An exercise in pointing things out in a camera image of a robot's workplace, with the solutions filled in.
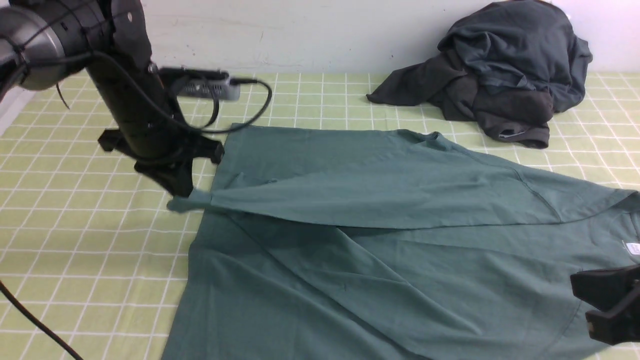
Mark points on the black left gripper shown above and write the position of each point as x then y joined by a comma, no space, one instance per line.
153,128

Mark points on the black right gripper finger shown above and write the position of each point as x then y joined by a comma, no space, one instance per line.
614,295

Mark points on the green long-sleeved shirt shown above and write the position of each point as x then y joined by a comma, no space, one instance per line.
391,245

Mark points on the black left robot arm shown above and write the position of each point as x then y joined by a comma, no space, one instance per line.
45,41

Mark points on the green checkered tablecloth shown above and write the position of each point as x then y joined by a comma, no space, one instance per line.
88,246

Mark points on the dark grey clothes pile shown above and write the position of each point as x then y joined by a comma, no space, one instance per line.
508,67

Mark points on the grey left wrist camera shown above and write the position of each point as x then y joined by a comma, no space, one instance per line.
199,83

